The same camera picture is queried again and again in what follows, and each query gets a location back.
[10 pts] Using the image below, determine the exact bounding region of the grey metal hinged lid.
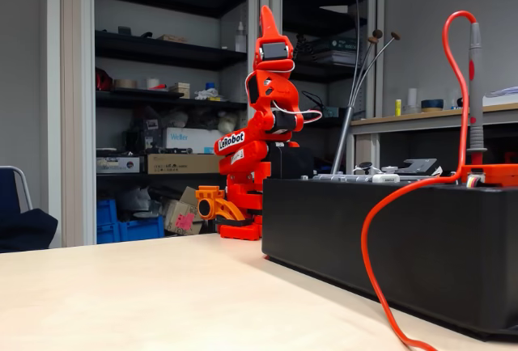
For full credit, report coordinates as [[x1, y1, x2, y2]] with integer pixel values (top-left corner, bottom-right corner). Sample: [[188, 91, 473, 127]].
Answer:
[[311, 164, 402, 184]]

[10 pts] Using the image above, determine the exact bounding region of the red probe cable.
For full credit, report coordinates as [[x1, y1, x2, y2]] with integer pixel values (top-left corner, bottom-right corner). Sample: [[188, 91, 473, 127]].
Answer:
[[360, 10, 478, 351]]

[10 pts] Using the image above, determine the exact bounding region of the grey test probe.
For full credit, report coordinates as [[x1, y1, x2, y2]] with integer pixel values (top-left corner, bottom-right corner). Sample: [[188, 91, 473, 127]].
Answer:
[[465, 22, 489, 166]]

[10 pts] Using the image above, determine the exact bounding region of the black flexible tripod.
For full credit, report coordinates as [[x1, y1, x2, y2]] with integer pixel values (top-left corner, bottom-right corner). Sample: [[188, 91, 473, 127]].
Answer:
[[293, 34, 316, 61]]

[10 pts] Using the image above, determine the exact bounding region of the white plastic bottle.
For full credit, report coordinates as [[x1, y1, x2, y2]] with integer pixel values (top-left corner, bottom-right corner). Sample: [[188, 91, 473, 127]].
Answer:
[[235, 21, 248, 53]]

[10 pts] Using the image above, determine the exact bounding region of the stack of books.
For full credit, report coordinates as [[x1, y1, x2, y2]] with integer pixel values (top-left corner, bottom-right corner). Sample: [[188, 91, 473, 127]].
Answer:
[[313, 37, 359, 65]]

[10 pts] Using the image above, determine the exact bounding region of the white crumpled cloth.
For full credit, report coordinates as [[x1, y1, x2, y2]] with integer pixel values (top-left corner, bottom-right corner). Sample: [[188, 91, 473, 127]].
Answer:
[[194, 87, 223, 102]]

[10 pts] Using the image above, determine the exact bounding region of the white stuffed bag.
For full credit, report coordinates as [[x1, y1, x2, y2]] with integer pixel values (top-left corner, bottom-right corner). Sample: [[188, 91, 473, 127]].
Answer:
[[217, 111, 240, 133]]

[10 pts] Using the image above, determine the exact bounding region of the small wooden box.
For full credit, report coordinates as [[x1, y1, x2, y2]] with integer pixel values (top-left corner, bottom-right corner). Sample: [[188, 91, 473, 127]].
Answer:
[[168, 82, 191, 99]]

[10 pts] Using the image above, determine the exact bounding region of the white Weller box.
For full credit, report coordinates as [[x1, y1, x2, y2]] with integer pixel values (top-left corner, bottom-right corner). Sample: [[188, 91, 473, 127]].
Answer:
[[163, 127, 222, 154]]

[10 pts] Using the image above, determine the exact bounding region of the long brown cardboard box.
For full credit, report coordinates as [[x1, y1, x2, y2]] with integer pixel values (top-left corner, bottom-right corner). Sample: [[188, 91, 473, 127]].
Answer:
[[146, 153, 223, 175]]

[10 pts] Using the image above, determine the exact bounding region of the orange printed clamp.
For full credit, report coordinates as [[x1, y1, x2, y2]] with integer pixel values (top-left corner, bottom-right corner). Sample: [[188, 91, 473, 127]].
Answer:
[[195, 185, 248, 222]]

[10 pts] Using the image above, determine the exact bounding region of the wooden top desk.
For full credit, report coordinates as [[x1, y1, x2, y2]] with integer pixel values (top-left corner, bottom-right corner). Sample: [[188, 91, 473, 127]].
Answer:
[[346, 102, 518, 176]]

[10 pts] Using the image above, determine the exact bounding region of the small brown cardboard box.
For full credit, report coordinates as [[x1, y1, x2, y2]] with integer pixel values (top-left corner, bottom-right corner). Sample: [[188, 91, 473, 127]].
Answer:
[[180, 186, 200, 206]]

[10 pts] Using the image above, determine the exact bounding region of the red rounded object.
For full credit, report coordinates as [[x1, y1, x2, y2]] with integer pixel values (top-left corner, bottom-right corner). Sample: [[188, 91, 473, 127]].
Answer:
[[96, 67, 114, 92]]

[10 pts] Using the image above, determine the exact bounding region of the cardboard box pink sticker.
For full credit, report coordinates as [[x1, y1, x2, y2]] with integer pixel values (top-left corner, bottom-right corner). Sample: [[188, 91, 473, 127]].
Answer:
[[163, 199, 203, 235]]

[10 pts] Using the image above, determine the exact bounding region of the grey white flat box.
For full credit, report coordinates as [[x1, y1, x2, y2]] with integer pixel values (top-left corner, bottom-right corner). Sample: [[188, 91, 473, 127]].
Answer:
[[96, 156, 146, 175]]

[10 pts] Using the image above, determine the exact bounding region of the grey crumpled plastic bag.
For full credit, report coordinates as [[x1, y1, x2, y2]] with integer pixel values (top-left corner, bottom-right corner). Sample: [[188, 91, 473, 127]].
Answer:
[[119, 187, 163, 219]]

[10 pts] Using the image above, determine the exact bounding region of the low blue plastic crate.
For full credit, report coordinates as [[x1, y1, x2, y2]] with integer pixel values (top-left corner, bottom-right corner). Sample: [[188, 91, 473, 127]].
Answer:
[[117, 215, 165, 243]]

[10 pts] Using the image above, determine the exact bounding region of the white paper stack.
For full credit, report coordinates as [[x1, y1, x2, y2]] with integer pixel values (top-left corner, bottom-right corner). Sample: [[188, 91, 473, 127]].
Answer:
[[486, 86, 518, 106]]

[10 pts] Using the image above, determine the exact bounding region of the tall blue plastic crate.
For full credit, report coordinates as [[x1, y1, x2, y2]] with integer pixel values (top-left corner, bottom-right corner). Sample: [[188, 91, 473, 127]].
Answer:
[[96, 199, 119, 245]]

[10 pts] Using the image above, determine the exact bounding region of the red display module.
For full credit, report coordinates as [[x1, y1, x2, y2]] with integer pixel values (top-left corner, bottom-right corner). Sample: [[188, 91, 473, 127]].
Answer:
[[461, 163, 518, 188]]

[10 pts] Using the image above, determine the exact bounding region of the black task box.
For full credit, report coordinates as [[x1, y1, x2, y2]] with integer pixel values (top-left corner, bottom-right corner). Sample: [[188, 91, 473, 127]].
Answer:
[[261, 176, 518, 342]]

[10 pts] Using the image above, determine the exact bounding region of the dark jacket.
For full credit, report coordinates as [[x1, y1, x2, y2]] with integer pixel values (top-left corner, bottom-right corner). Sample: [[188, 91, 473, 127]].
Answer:
[[0, 208, 59, 253]]

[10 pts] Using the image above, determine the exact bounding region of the black latch bracket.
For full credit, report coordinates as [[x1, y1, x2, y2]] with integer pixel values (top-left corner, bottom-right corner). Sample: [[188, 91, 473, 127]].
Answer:
[[394, 158, 444, 178]]

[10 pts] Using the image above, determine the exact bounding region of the multicolour ribbon cable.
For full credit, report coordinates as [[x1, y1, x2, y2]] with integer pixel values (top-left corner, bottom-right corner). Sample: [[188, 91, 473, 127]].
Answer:
[[465, 171, 486, 189]]

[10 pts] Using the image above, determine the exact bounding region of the blue metal frame chair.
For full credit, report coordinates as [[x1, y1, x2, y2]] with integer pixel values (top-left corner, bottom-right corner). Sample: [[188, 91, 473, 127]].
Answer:
[[0, 165, 34, 214]]

